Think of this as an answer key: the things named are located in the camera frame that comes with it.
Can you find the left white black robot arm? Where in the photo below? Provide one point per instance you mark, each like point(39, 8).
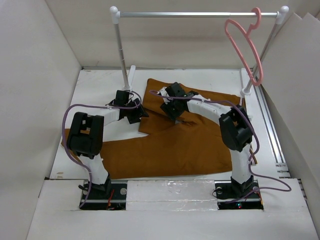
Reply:
point(85, 136)

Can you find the white metal clothes rack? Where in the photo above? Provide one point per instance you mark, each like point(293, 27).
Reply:
point(115, 14)

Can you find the brown trousers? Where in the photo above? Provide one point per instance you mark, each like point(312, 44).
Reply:
point(159, 147)

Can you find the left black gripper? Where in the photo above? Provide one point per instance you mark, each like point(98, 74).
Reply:
point(139, 113)

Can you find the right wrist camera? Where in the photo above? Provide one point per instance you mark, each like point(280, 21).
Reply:
point(163, 92)

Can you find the pink plastic hanger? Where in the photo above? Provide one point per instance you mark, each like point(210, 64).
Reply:
point(246, 34)

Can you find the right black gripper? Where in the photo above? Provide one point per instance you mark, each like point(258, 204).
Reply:
point(172, 115)

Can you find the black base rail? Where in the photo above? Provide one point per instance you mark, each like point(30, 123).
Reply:
point(170, 195)

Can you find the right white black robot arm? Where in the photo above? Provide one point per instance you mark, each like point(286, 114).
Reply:
point(233, 123)

